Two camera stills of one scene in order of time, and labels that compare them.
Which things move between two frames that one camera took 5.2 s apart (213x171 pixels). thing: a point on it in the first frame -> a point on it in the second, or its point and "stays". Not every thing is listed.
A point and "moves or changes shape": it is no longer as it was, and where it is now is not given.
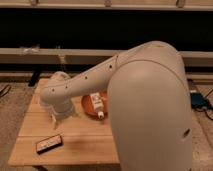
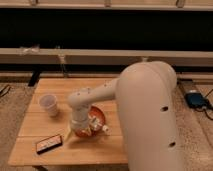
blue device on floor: [199, 102] stays
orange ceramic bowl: [88, 103] moves or changes shape
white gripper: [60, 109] -> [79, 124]
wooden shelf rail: [86, 56] stays
